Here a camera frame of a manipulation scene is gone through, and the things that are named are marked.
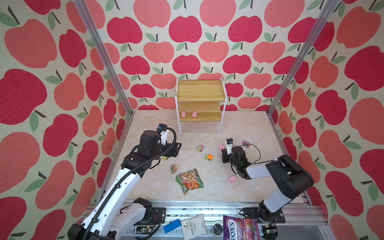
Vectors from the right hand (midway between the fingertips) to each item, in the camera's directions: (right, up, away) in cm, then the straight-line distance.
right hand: (225, 149), depth 95 cm
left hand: (-30, +6, -22) cm, 37 cm away
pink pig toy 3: (-3, +1, 0) cm, 3 cm away
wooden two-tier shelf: (-17, +30, -9) cm, 36 cm away
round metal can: (-11, -29, -33) cm, 45 cm away
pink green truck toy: (-16, 0, +2) cm, 16 cm away
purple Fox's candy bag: (-2, -33, -27) cm, 42 cm away
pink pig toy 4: (+1, -16, -11) cm, 19 cm away
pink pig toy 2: (-20, +23, 0) cm, 31 cm away
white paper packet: (-21, -33, -25) cm, 47 cm away
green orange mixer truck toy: (-11, -5, -2) cm, 13 cm away
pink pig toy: (-28, +23, 0) cm, 36 cm away
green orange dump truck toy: (-39, -5, -3) cm, 39 cm away
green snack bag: (-23, -16, -11) cm, 30 cm away
